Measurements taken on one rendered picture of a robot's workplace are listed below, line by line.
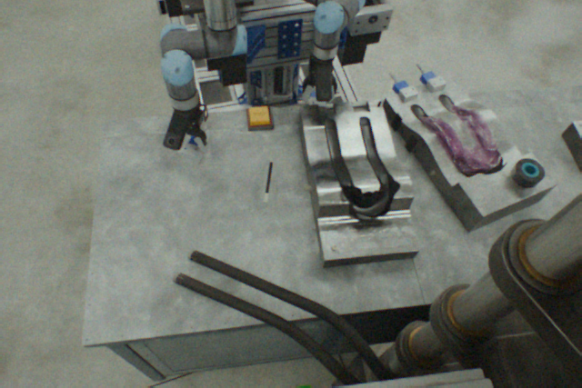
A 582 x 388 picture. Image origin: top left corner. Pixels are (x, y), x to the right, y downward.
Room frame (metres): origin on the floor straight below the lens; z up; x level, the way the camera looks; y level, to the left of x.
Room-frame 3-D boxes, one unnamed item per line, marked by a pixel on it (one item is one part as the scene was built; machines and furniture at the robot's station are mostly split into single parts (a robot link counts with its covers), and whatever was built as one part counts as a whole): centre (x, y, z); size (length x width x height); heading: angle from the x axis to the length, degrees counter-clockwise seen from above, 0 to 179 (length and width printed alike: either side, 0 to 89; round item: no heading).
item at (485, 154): (0.89, -0.51, 0.90); 0.26 x 0.18 x 0.08; 29
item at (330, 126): (0.75, -0.19, 0.92); 0.35 x 0.16 x 0.09; 12
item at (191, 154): (0.83, 0.29, 0.83); 0.13 x 0.05 x 0.05; 167
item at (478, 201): (0.89, -0.52, 0.86); 0.50 x 0.26 x 0.11; 29
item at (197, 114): (0.81, 0.30, 0.99); 0.09 x 0.08 x 0.12; 167
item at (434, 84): (1.15, -0.43, 0.86); 0.13 x 0.05 x 0.05; 29
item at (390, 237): (0.74, -0.19, 0.87); 0.50 x 0.26 x 0.14; 12
